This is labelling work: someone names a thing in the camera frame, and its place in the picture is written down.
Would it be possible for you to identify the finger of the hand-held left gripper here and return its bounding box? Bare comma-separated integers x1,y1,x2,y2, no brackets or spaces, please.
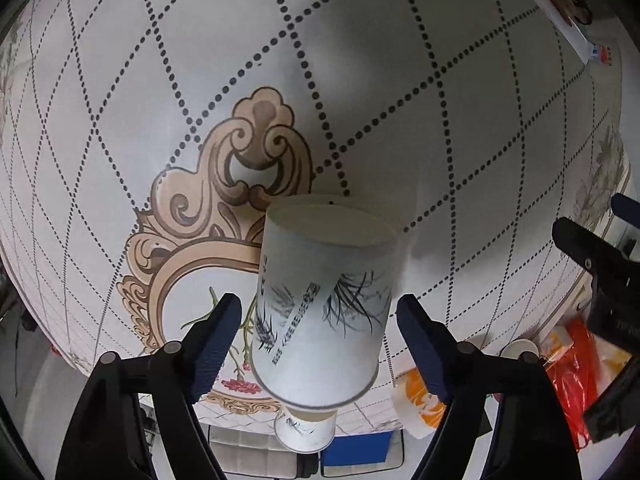
611,193,640,226
551,217,640,286

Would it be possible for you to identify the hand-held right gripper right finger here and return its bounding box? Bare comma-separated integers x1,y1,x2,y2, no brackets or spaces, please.
396,294,584,480

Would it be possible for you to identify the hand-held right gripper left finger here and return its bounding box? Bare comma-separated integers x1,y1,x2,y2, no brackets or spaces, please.
54,292,244,480

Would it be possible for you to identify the white paper cup with ink print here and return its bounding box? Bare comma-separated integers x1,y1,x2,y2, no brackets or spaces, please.
250,194,401,409
274,402,339,454

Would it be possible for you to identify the white orange paper cup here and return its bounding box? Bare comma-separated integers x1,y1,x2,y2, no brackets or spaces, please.
391,367,453,440

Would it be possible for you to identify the small white cup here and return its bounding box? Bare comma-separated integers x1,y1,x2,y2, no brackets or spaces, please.
501,338,540,360

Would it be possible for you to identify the red plastic bag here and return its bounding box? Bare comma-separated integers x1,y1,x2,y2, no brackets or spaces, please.
545,320,603,451

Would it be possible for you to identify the blue box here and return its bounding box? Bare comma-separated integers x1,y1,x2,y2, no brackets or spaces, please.
320,430,392,467

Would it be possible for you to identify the white printed packet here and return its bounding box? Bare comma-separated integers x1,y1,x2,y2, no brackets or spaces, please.
520,0,613,66

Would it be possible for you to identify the white printed tablecloth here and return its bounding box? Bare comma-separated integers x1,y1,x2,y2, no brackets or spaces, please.
0,0,632,433

